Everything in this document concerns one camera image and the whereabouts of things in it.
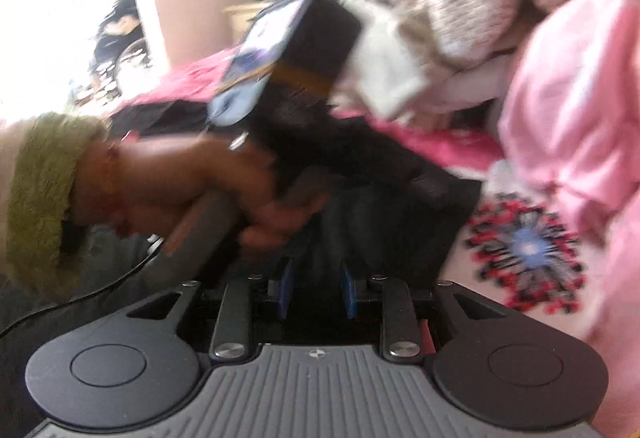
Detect black smile t-shirt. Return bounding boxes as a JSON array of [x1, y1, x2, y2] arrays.
[[0, 100, 484, 438]]

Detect operator left hand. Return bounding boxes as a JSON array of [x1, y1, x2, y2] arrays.
[[70, 135, 329, 257]]

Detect white grey shirt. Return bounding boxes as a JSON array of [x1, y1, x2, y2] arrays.
[[334, 0, 427, 120]]

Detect pink floral bed blanket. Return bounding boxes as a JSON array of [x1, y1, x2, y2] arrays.
[[79, 47, 602, 338]]

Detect beige trousers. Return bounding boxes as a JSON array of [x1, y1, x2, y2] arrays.
[[398, 52, 515, 139]]

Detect light pink floral duvet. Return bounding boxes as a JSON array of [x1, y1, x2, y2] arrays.
[[499, 0, 639, 437]]

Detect cream nightstand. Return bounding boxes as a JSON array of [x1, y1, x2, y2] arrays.
[[222, 1, 271, 45]]

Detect green fuzzy jacket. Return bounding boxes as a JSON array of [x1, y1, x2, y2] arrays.
[[1, 113, 108, 299]]

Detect wheelchair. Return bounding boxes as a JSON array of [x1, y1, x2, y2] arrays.
[[73, 0, 146, 107]]

